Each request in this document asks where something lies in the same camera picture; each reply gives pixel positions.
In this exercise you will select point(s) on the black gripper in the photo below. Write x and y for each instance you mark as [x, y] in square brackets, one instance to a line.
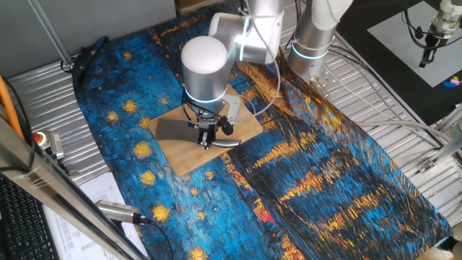
[206, 132]

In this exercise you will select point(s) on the steel cleaver knife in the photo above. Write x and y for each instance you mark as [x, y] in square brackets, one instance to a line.
[173, 130]

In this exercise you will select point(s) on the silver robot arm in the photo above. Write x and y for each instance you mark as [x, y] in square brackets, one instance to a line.
[204, 72]

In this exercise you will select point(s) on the bamboo cutting board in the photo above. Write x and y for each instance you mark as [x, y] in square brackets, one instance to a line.
[180, 159]

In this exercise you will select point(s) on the starry night painting tablecloth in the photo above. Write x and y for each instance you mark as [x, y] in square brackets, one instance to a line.
[325, 180]

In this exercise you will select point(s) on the brown cardboard box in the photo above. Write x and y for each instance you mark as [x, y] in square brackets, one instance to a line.
[191, 3]

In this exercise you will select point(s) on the emergency stop button box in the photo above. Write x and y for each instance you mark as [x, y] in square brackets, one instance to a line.
[48, 142]

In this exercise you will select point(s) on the printed paper sheet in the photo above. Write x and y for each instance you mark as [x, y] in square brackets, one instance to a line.
[79, 242]

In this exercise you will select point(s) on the grey metal rod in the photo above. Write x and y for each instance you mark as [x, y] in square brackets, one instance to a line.
[50, 32]

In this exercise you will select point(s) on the black keyboard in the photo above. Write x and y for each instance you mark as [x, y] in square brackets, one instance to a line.
[21, 224]

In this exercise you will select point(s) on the grey baseplate mat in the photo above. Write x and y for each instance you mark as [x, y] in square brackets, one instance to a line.
[393, 36]

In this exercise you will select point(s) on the blue toy block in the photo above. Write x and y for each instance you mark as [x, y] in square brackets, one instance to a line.
[449, 85]

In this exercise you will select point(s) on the pink toy block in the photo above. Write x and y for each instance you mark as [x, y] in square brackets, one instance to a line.
[456, 81]

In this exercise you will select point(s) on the background robot tool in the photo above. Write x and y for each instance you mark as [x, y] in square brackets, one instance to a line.
[442, 25]

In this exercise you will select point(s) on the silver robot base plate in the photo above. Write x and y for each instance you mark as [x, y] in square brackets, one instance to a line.
[328, 79]

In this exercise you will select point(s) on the shiny steel frame bar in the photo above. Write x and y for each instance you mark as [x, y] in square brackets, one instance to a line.
[43, 177]

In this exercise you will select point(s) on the aluminium profile frame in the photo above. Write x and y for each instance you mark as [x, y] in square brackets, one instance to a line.
[445, 151]

